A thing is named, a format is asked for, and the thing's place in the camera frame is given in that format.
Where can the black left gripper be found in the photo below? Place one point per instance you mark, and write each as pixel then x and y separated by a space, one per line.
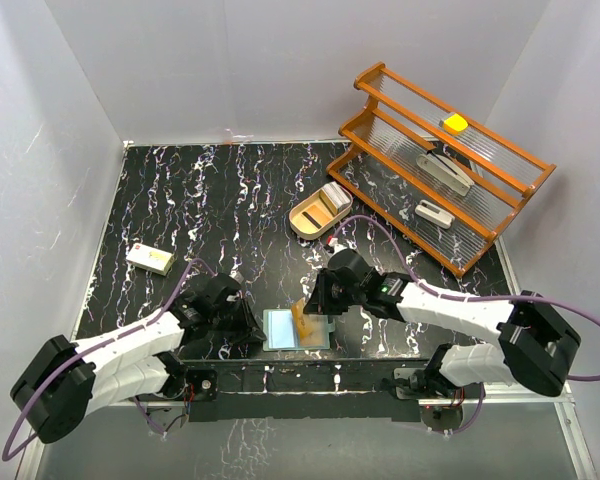
pixel 249 330

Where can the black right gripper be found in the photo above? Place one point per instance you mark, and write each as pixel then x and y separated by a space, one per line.
pixel 319 302

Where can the orange credit card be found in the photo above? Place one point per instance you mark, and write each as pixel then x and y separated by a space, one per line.
pixel 302 322
pixel 316 340

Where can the green card holder wallet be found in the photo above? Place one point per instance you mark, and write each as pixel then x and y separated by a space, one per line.
pixel 280 331

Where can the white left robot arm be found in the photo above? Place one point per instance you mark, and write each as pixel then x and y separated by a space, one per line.
pixel 69 380

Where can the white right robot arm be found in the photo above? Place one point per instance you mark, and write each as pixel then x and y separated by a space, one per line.
pixel 523 341

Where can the card with black stripe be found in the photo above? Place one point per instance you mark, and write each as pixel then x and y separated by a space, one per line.
pixel 311 219

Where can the stack of credit cards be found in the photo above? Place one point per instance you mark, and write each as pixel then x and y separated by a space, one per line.
pixel 336 197

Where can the beige oval tray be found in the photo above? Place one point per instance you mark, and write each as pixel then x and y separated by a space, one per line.
pixel 319 210

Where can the small white cardboard box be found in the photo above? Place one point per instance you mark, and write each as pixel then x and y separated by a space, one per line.
pixel 150 259

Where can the small white stapler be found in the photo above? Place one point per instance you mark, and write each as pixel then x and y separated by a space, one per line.
pixel 434 214

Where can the orange wooden shelf rack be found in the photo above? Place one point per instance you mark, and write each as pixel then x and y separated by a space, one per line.
pixel 400 121

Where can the grey stapler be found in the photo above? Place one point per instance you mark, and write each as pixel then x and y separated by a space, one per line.
pixel 446 172

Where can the yellow sticky note block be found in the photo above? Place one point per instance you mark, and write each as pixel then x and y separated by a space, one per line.
pixel 453 123

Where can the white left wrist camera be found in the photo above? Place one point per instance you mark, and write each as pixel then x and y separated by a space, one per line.
pixel 238 277

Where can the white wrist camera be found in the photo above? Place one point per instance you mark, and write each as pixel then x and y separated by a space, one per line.
pixel 333 245
pixel 238 277

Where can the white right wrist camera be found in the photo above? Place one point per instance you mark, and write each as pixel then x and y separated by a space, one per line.
pixel 333 245

